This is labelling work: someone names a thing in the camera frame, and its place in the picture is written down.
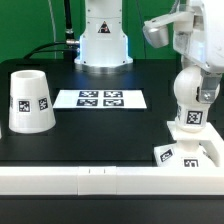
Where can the white lamp base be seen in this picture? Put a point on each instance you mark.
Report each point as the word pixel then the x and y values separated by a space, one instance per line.
pixel 191 149

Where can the white lamp bulb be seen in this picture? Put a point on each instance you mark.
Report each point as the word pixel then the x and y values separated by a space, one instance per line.
pixel 191 114

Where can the white lamp shade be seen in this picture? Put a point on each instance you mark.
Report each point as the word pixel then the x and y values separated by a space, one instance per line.
pixel 30 109

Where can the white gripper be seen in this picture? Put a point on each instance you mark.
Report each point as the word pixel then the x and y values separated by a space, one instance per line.
pixel 204 44

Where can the white fence wall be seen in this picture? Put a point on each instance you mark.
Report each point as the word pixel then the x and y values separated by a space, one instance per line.
pixel 120 180

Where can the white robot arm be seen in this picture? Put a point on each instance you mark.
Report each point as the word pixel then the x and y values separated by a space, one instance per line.
pixel 104 45

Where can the paper sheet with markers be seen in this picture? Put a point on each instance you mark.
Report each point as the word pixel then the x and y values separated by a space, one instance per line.
pixel 100 99

